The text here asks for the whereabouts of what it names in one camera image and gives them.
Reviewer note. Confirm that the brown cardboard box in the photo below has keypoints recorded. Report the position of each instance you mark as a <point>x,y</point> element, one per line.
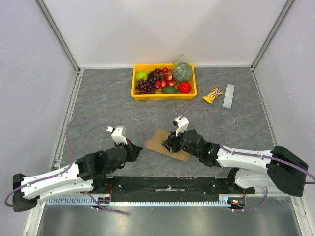
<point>155,144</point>

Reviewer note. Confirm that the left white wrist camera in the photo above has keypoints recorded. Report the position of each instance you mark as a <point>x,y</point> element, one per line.
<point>117,134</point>

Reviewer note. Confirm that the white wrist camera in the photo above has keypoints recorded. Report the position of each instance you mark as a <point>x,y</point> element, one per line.
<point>181,124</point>
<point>117,134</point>

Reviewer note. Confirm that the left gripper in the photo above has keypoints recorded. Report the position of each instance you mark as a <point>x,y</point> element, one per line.
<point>133,149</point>

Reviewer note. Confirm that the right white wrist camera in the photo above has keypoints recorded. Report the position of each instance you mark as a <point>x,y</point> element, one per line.
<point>181,124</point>

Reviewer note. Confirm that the purple grape bunch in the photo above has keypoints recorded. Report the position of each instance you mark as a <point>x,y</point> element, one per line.
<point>144,87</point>

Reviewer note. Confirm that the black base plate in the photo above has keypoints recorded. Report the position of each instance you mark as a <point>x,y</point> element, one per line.
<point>122,185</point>

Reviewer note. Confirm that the green apple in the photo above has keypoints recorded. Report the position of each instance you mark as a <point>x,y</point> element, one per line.
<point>141,75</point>

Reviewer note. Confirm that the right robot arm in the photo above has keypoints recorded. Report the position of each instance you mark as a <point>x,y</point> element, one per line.
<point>278,168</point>

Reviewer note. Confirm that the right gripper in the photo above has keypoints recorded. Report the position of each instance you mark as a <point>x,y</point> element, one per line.
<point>172,143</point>

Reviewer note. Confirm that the yellow plastic tray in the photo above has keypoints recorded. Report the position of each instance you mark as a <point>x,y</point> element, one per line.
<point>159,95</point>

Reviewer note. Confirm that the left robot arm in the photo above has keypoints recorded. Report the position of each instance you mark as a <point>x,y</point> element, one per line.
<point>86,174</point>

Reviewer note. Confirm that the slotted cable duct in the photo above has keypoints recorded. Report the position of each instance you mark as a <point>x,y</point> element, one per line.
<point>84,200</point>

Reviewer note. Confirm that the yellow candy packet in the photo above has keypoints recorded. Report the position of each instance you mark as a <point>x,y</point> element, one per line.
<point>212,95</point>

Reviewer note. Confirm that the red tomato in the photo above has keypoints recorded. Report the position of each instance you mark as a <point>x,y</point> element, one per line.
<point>184,87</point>

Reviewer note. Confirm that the green avocado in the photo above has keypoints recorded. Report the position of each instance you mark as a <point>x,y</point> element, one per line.
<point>169,90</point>

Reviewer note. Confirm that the aluminium front rail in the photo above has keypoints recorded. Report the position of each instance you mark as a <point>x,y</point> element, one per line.
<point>236,182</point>

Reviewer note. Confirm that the green netted melon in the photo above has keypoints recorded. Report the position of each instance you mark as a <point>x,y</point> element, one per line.
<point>182,72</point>

